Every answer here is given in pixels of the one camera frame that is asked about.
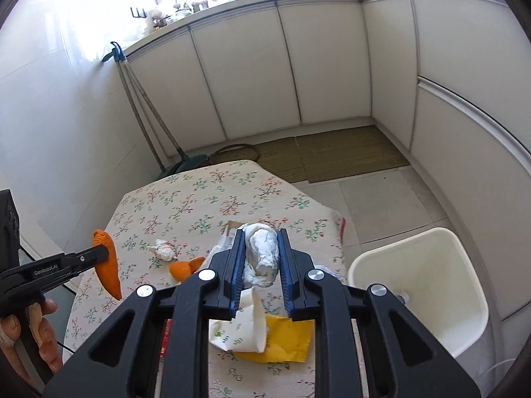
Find orange peel strip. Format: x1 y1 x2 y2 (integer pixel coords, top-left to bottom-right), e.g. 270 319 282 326
93 229 122 301

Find yellow wrapper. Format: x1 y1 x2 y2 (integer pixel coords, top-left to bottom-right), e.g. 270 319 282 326
235 313 314 364

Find white paper wad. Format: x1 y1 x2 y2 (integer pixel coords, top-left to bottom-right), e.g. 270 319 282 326
239 223 279 288

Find crushed floral paper cup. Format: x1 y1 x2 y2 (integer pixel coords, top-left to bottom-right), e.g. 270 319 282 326
209 288 267 353

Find small orange peel piece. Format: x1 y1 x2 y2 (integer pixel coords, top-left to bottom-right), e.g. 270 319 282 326
169 257 205 282

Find small tissue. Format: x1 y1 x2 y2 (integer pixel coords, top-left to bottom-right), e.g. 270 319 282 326
148 239 177 262

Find white plastic trash bin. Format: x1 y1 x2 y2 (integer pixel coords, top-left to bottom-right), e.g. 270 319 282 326
347 227 489 358

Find white kitchen cabinets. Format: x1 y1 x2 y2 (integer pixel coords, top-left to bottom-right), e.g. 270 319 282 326
126 0 530 319

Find person left hand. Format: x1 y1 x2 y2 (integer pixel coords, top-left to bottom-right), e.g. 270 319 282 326
1 298 63 386

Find floral tablecloth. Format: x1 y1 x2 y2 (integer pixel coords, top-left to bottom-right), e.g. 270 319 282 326
64 161 345 397

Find brown floor mat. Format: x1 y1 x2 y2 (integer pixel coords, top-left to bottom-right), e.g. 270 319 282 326
256 126 409 183

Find mop with blue handle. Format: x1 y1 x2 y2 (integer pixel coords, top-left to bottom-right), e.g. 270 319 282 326
102 41 209 179

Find dark ring on floor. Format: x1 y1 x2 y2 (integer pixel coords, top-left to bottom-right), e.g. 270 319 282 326
208 144 260 166

